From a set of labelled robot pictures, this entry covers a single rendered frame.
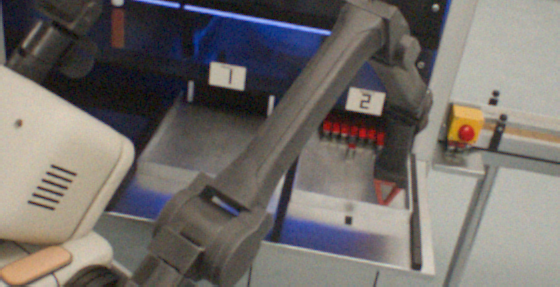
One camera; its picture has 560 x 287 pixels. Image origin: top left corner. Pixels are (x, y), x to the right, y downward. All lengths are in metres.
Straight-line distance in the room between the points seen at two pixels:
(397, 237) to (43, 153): 0.87
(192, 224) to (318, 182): 0.77
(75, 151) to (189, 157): 0.82
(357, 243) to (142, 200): 0.45
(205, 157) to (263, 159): 0.76
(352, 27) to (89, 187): 0.37
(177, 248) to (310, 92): 0.24
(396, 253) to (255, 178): 0.65
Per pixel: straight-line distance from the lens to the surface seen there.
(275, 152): 0.77
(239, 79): 1.58
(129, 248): 1.98
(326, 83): 0.80
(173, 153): 1.53
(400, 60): 0.93
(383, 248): 1.36
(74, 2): 1.02
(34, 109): 0.71
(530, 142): 1.78
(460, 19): 1.49
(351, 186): 1.50
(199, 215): 0.74
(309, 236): 1.34
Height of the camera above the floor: 1.75
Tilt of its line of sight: 29 degrees down
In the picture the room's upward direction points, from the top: 10 degrees clockwise
